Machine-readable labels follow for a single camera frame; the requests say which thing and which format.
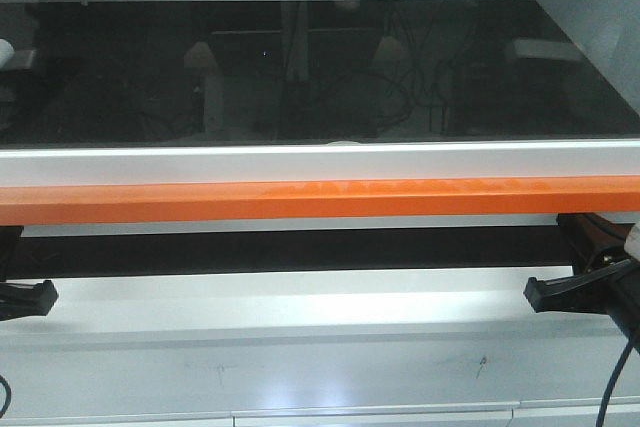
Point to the white object at left edge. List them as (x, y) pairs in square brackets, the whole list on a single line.
[(6, 52)]

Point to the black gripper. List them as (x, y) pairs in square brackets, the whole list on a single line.
[(605, 279)]

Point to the orange sash handle bar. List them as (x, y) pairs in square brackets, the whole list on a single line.
[(45, 205)]

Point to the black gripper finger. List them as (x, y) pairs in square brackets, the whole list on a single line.
[(19, 300)]

